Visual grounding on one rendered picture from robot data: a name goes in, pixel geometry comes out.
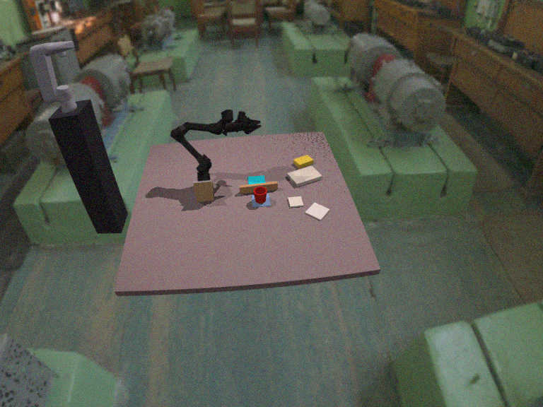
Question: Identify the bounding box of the orange flat bar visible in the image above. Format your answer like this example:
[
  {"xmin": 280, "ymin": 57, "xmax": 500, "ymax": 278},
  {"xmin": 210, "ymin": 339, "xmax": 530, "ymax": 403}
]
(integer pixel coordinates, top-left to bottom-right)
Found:
[{"xmin": 239, "ymin": 182, "xmax": 278, "ymax": 194}]

